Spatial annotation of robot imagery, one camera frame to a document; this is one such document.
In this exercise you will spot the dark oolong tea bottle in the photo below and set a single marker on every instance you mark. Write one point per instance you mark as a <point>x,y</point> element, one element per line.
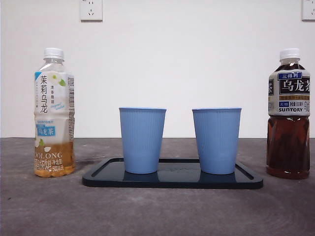
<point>288,147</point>

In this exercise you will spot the dark rectangular tray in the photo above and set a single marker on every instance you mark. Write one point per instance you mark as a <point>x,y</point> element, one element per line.
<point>172,183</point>

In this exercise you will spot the blue ribbed cup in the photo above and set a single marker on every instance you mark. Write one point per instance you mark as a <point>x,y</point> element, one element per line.
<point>141,140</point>
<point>216,140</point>

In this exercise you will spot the jasmine oolong tea bottle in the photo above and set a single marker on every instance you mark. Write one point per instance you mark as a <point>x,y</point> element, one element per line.
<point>54,110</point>

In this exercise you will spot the white wall socket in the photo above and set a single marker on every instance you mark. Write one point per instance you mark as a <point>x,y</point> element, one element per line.
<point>308,9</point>
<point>91,9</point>

